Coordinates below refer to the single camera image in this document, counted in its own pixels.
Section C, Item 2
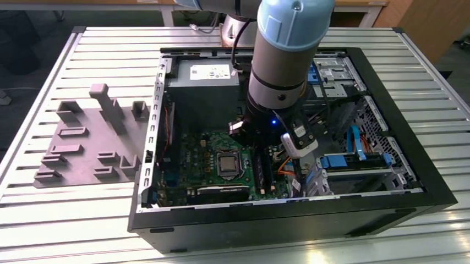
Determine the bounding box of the silver CPU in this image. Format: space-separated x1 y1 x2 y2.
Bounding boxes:
218 157 241 172

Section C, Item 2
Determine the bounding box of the grey power supply unit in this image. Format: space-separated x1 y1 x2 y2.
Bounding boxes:
167 58 243 133

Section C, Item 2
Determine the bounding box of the CPU socket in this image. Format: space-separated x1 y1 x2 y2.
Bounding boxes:
213 148 246 182

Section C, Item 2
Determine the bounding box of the green motherboard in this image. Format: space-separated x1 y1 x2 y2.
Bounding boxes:
157 130 292 206

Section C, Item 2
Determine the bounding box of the blue plastic drive latch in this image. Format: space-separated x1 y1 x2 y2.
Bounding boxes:
308 62 328 85

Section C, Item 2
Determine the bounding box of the hard disk in blue carrier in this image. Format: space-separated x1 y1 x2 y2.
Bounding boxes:
318 153 393 173

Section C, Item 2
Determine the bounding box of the metal optical drive cage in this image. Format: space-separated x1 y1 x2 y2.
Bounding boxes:
305 53 369 116

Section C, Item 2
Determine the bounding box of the black graphics card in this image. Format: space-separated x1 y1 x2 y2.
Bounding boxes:
186 183 251 206

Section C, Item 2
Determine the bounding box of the black PC case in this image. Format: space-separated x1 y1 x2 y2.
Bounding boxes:
127 46 460 254

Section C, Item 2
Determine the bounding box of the perforated metal disk cage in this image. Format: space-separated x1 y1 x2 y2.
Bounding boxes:
316 96 425 196

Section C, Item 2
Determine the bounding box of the grey parts rack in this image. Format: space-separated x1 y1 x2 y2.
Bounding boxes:
33 84 154 190

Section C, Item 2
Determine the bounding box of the wooden cabinet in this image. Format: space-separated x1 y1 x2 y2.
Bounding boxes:
374 0 470 65

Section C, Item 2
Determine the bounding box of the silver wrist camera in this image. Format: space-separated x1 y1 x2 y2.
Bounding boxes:
281 125 320 160

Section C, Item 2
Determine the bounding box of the orange data cable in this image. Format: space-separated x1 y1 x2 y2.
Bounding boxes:
277 162 298 176

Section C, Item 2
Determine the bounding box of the red twisted fan wire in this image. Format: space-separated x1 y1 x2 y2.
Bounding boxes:
163 106 174 153

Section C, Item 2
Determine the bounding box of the blue flat data cable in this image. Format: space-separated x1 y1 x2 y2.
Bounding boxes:
346 125 369 162

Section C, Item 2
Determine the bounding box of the grey cable with connector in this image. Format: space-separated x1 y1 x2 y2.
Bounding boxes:
189 10 223 34

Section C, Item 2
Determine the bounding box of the wooden desk white frame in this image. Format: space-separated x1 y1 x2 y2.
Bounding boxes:
41 0 392 28

